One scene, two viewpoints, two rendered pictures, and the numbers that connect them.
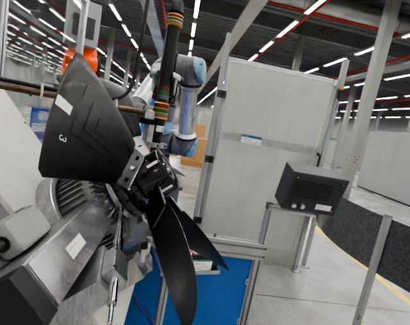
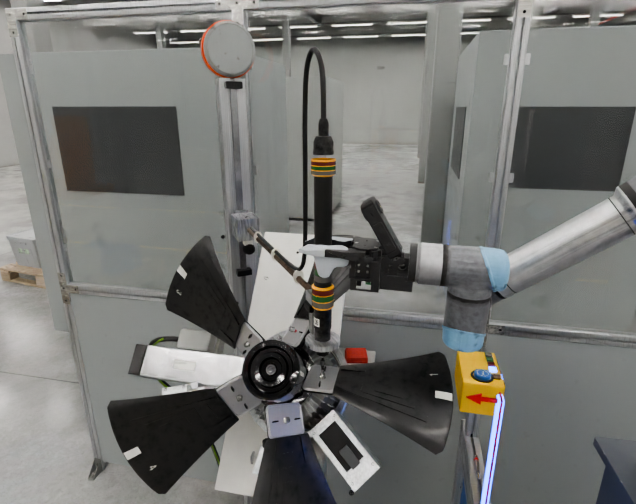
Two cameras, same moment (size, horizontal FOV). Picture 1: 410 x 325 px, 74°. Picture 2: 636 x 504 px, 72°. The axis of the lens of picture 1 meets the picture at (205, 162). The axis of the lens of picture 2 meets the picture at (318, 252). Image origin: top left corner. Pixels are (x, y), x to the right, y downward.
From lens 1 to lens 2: 1.24 m
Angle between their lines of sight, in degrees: 105
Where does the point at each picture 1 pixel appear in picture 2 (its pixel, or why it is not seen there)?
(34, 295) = (136, 358)
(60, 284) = (150, 368)
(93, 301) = not seen: hidden behind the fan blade
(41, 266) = (152, 353)
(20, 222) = (188, 334)
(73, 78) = (192, 255)
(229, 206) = not seen: outside the picture
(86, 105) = (196, 274)
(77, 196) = not seen: hidden behind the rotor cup
